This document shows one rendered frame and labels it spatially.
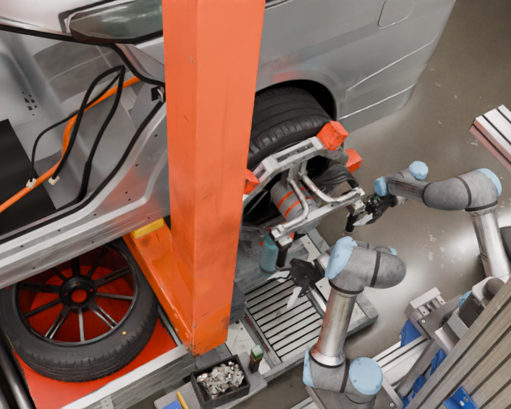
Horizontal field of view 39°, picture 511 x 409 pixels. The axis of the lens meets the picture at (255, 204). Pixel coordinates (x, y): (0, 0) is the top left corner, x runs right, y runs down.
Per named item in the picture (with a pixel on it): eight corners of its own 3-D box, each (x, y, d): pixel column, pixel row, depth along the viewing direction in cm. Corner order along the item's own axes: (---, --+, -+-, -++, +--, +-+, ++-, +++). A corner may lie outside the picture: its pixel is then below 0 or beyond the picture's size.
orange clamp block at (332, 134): (324, 137, 289) (338, 121, 284) (336, 151, 285) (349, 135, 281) (314, 136, 284) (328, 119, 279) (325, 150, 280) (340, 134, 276)
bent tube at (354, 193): (332, 161, 292) (337, 144, 283) (360, 195, 284) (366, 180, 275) (296, 178, 286) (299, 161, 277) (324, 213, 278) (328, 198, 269)
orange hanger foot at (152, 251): (152, 217, 325) (148, 172, 296) (209, 310, 302) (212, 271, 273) (118, 232, 319) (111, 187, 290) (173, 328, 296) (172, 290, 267)
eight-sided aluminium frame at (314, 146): (325, 196, 331) (347, 120, 285) (333, 207, 328) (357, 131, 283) (222, 247, 312) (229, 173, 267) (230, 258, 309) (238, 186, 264)
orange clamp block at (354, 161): (332, 164, 311) (349, 157, 315) (343, 177, 308) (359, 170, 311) (335, 154, 306) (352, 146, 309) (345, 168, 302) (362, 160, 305)
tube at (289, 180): (291, 179, 285) (294, 164, 276) (319, 216, 277) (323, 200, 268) (253, 197, 279) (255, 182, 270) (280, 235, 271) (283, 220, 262)
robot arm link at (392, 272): (418, 261, 217) (396, 242, 265) (382, 253, 217) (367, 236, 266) (410, 299, 218) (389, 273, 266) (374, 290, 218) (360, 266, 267)
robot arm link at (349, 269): (341, 402, 240) (381, 262, 215) (297, 391, 240) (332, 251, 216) (342, 378, 250) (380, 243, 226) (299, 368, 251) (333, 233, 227)
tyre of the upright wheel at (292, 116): (302, 161, 349) (327, 63, 295) (330, 197, 339) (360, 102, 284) (181, 215, 325) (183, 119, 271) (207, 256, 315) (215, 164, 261)
